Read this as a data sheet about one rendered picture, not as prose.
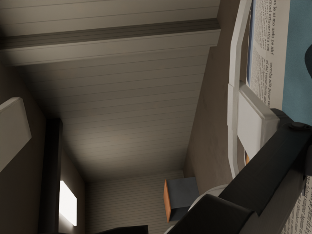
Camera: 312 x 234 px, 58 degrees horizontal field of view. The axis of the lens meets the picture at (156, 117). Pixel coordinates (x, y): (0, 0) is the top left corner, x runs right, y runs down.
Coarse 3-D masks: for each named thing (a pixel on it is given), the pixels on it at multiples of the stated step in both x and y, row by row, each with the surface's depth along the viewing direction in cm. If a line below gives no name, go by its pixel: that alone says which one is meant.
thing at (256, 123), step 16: (240, 80) 18; (240, 96) 16; (256, 96) 15; (240, 112) 16; (256, 112) 13; (272, 112) 13; (240, 128) 16; (256, 128) 13; (272, 128) 12; (256, 144) 13
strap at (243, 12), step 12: (240, 0) 16; (240, 12) 16; (240, 24) 15; (240, 36) 16; (240, 48) 16; (228, 84) 17; (228, 96) 18; (228, 108) 18; (228, 120) 18; (228, 132) 19; (228, 144) 19; (228, 156) 19
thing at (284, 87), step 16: (272, 0) 20; (288, 0) 18; (304, 0) 16; (272, 16) 20; (288, 16) 18; (304, 16) 16; (272, 32) 20; (288, 32) 18; (304, 32) 16; (272, 48) 20; (288, 48) 18; (304, 48) 17; (272, 64) 21; (288, 64) 18; (304, 64) 17; (272, 80) 21; (288, 80) 19; (304, 80) 17; (272, 96) 21; (288, 96) 19; (304, 96) 17; (288, 112) 19; (304, 112) 17; (304, 208) 18; (288, 224) 21; (304, 224) 19
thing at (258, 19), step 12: (252, 0) 32; (264, 0) 22; (252, 12) 32; (264, 12) 22; (252, 24) 31; (264, 24) 22; (252, 36) 31; (264, 36) 22; (252, 48) 31; (264, 48) 22; (252, 60) 30; (264, 60) 22; (252, 72) 30; (264, 72) 22; (252, 84) 30
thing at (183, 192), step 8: (168, 184) 654; (176, 184) 654; (184, 184) 655; (192, 184) 655; (168, 192) 642; (176, 192) 644; (184, 192) 644; (192, 192) 645; (168, 200) 638; (176, 200) 635; (184, 200) 635; (192, 200) 635; (168, 208) 663; (176, 208) 749; (184, 208) 749; (168, 216) 689; (176, 216) 738
